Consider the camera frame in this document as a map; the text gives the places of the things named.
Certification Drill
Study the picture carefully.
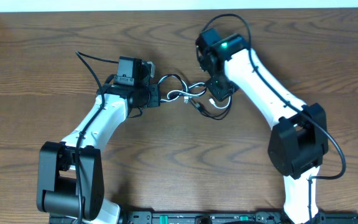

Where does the black USB cable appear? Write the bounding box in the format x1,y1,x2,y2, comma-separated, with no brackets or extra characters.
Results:
156,73,233,121

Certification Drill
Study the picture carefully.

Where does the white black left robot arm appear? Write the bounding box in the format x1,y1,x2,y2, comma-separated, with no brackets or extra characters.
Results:
36,84,161,223

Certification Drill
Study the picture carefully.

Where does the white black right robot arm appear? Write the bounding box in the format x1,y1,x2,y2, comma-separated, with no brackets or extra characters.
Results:
195,29,328,223

